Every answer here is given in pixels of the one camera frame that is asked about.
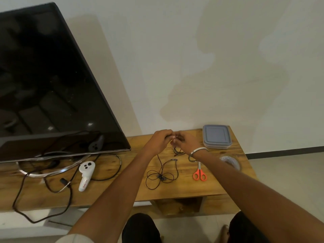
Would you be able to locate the white handheld controller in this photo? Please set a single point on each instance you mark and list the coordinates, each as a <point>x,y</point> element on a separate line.
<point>86,172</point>

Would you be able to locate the clear tape roll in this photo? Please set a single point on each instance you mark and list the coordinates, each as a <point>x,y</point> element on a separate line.
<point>231,161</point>

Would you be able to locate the plastic container with grey lid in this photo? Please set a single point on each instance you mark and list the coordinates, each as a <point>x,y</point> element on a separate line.
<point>217,135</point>

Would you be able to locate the person's white sleeve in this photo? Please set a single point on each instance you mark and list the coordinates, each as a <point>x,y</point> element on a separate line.
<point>74,239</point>

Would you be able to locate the person's left hand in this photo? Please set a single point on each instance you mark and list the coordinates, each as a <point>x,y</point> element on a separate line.
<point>158,142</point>

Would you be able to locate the person's right fingers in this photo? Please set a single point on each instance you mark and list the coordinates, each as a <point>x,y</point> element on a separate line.
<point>177,140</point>

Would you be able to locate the black flat screen television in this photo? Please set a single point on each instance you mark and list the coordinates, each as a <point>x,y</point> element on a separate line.
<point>50,86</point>

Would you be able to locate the person's right hand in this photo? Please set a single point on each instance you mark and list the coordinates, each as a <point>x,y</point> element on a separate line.
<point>187,142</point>

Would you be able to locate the person's bare foot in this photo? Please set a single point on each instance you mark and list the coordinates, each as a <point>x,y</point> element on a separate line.
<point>224,235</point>

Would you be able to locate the person's right forearm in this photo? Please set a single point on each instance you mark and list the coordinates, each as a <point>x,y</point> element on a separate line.
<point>253,197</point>

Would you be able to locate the person's left fingers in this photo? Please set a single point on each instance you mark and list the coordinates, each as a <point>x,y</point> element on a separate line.
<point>168,135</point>

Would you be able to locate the wooden television table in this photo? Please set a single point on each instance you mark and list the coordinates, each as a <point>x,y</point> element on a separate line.
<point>184,184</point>

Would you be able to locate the black skirting board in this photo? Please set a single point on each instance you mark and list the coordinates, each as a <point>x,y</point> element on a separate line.
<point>286,152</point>

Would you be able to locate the person's left forearm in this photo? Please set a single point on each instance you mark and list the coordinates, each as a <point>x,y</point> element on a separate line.
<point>119,194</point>

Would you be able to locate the person's black trousers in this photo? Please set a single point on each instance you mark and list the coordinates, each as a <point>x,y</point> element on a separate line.
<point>140,230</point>

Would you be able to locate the silver curved television stand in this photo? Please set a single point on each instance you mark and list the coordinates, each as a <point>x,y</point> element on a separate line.
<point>60,171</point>

